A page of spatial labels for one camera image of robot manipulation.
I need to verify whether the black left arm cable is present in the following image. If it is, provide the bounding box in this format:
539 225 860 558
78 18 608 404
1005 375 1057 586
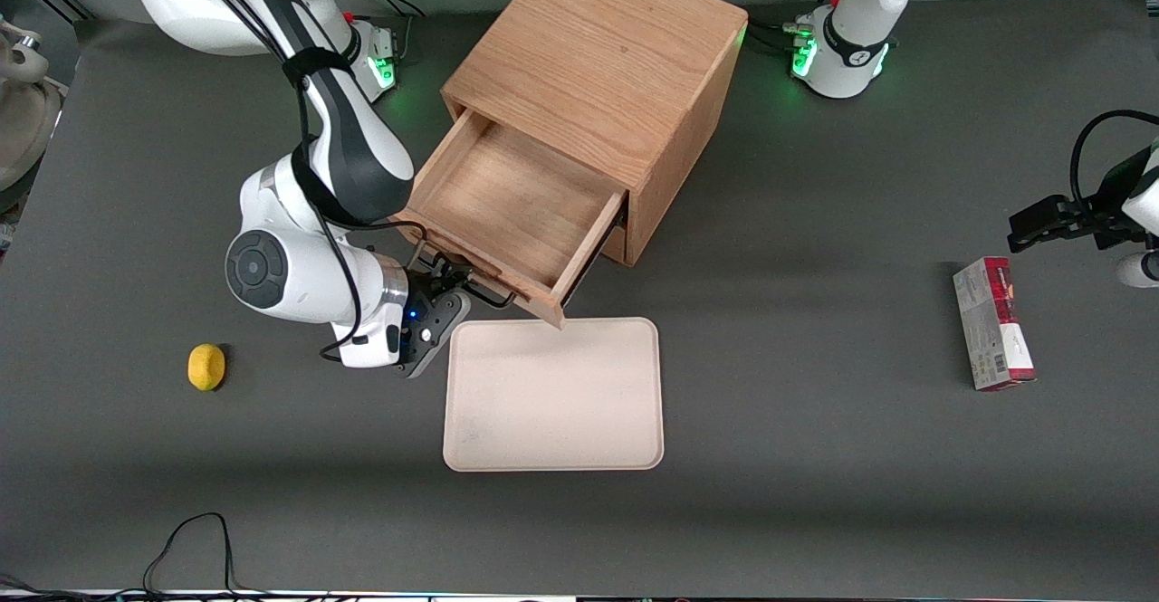
1069 110 1159 215

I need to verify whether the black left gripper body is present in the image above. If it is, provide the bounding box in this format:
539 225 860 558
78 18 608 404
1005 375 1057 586
1091 148 1156 252

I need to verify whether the beige plastic tray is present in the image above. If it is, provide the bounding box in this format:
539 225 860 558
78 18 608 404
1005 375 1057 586
442 316 666 473

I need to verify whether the thin black table cable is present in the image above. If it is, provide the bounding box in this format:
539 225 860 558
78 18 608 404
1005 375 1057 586
0 511 300 602

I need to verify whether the wooden drawer cabinet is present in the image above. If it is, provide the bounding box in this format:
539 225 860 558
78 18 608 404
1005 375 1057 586
440 0 750 268

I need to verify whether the beige rounded stand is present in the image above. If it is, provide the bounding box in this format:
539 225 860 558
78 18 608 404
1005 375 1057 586
0 14 62 192

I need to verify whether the yellow lemon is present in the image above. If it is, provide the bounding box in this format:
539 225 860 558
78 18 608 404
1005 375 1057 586
187 343 227 393

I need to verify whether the black left base cable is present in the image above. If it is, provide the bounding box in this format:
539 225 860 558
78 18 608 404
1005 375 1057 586
748 0 848 53

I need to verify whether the red plaid cardboard box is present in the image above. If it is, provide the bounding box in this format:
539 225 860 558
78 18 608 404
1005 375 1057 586
952 256 1038 393

